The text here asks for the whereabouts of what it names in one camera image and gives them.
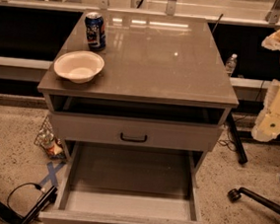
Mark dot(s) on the grey drawer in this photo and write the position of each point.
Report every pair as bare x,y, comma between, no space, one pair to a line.
111,184
134,132

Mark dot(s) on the grey drawer cabinet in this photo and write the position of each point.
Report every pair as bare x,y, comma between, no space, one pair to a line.
156,68

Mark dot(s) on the white paper bowl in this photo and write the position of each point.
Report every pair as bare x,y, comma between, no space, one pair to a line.
78,66

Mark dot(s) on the blue soda can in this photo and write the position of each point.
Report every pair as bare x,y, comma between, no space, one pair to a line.
95,31

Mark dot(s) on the clear plastic water bottle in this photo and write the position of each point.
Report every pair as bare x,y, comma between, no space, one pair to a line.
231,64

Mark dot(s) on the blue tape cross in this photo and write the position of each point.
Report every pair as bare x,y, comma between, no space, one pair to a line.
52,172

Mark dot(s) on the black table leg right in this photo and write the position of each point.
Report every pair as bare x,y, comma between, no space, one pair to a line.
237,140

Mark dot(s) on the black office chair leg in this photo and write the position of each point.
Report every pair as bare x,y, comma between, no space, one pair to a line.
235,194

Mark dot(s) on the wire basket with snacks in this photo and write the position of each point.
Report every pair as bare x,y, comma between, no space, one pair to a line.
48,142

